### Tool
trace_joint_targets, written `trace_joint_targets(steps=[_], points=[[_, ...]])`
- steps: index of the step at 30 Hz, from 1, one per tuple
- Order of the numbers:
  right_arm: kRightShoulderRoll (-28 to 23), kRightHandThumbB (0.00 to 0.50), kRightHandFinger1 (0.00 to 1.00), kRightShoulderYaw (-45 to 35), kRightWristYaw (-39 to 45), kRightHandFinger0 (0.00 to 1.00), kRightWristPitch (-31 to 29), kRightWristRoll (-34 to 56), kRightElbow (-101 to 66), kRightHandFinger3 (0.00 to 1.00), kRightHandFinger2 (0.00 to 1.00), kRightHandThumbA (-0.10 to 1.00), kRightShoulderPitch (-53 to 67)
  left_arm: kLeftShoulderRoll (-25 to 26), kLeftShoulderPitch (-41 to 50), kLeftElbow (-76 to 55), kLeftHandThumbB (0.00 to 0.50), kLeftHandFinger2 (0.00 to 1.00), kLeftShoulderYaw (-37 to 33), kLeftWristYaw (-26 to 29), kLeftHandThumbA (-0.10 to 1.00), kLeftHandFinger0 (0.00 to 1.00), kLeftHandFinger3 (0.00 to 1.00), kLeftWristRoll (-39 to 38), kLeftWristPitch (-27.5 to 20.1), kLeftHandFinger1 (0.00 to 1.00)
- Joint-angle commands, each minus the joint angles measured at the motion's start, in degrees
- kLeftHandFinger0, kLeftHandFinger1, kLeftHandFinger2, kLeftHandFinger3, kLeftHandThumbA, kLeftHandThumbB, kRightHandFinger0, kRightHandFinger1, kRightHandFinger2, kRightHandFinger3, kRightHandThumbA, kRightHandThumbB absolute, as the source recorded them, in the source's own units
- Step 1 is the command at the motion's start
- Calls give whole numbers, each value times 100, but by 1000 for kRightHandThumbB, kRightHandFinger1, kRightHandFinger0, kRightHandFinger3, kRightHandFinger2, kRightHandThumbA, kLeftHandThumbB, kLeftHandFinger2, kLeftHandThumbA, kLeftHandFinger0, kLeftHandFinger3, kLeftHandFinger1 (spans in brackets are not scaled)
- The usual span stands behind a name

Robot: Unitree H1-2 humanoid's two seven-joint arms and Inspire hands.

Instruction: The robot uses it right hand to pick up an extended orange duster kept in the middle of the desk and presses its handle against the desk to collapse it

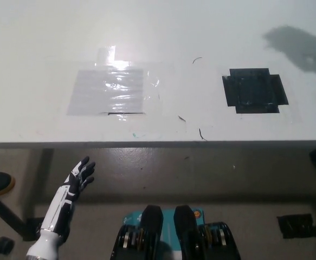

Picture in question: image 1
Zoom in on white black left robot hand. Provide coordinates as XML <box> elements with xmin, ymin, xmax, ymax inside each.
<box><xmin>39</xmin><ymin>156</ymin><xmax>96</xmax><ymax>242</ymax></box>

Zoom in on grey clear tape patch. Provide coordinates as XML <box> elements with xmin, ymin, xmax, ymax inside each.
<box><xmin>66</xmin><ymin>45</ymin><xmax>161</xmax><ymax>121</ymax></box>

